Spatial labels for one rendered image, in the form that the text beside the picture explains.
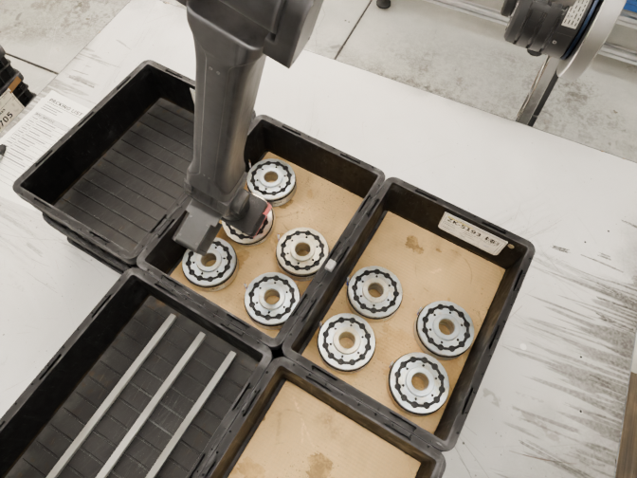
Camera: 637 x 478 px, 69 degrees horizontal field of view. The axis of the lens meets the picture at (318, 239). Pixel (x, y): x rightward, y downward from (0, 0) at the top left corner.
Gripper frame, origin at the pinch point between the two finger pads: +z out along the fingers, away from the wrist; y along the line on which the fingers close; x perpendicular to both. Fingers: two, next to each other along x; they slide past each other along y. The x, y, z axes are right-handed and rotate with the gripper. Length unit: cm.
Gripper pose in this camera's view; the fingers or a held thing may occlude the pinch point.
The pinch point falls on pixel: (246, 214)
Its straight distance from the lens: 91.5
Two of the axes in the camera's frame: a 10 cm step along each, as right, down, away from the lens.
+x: 4.8, -8.7, 0.8
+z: 0.9, 1.5, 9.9
